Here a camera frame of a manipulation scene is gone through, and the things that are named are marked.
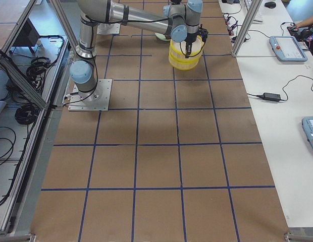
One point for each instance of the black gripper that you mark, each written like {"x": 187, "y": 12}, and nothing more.
{"x": 189, "y": 40}

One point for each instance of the operator hand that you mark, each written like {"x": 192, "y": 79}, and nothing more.
{"x": 294, "y": 26}

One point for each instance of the light green plate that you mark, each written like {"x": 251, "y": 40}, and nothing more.
{"x": 162, "y": 37}

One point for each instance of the white keyboard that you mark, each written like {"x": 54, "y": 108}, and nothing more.
{"x": 253, "y": 8}

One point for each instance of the black computer mouse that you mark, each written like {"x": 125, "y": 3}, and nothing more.
{"x": 270, "y": 4}

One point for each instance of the black power adapter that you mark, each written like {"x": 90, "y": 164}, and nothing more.
{"x": 270, "y": 97}

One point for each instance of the teach pendant far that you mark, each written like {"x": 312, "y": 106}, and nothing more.
{"x": 287, "y": 49}

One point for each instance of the teach pendant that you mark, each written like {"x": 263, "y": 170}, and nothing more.
{"x": 307, "y": 125}
{"x": 287, "y": 49}

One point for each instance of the brown paper table mat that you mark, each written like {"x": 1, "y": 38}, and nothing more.
{"x": 177, "y": 157}

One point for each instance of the teach pendant near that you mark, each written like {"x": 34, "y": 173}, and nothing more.
{"x": 307, "y": 125}

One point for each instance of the aluminium frame post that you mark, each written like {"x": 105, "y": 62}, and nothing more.
{"x": 242, "y": 34}

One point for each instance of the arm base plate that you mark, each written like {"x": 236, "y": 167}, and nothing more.
{"x": 98, "y": 101}
{"x": 108, "y": 29}

